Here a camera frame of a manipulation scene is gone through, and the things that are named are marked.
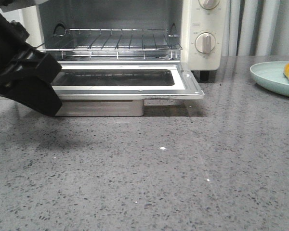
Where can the metal oven door handle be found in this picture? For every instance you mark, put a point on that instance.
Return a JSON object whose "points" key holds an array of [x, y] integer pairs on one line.
{"points": [[102, 108]]}

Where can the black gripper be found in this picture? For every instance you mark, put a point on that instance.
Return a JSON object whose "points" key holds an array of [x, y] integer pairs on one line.
{"points": [[26, 74]]}

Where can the cream toaster oven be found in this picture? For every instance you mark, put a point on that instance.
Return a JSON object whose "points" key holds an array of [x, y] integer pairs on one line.
{"points": [[186, 18]]}

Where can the upper oven temperature knob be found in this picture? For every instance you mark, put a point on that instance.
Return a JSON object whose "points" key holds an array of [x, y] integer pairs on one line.
{"points": [[209, 4]]}

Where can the grey curtain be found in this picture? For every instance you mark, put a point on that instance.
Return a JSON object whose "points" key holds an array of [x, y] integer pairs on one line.
{"points": [[256, 27]]}

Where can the metal wire oven rack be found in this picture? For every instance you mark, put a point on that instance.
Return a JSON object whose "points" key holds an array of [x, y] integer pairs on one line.
{"points": [[113, 44]]}

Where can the lower oven timer knob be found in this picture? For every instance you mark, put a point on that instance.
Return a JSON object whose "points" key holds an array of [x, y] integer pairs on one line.
{"points": [[205, 43]]}

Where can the light green plate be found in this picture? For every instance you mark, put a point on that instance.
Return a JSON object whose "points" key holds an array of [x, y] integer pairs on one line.
{"points": [[270, 75]]}

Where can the oven glass door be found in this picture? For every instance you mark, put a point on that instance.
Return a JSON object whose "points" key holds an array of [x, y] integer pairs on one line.
{"points": [[98, 81]]}

